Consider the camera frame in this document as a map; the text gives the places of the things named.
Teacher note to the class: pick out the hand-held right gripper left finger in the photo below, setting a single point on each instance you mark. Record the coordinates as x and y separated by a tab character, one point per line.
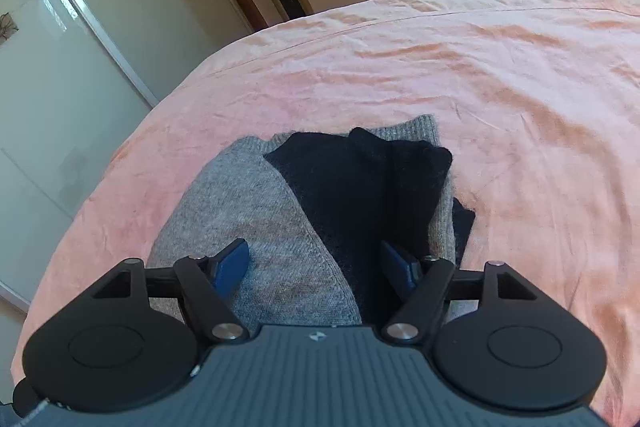
230	268

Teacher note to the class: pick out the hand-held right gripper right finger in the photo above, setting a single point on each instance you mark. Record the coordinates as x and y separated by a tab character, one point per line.
397	269

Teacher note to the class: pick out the navy and grey knit sweater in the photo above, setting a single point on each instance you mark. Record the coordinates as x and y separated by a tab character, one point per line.
310	207

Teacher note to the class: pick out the pink bedsheet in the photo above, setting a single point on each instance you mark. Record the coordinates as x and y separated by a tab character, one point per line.
525	107

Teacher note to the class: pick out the white sliding wardrobe door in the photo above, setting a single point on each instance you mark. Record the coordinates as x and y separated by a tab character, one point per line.
75	72

